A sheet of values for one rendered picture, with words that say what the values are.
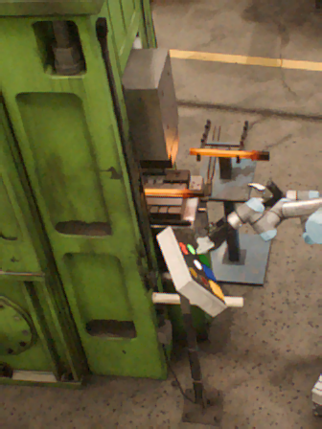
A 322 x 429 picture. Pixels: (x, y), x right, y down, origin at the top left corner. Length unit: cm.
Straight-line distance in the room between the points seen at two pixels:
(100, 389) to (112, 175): 154
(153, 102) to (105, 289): 109
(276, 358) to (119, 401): 89
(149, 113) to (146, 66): 21
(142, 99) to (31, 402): 194
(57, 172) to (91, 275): 67
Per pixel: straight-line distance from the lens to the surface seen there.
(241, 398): 456
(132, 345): 446
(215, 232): 370
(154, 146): 375
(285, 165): 577
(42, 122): 354
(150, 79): 361
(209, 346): 477
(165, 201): 415
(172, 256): 362
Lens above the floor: 383
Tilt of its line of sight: 44 degrees down
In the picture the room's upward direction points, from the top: 10 degrees counter-clockwise
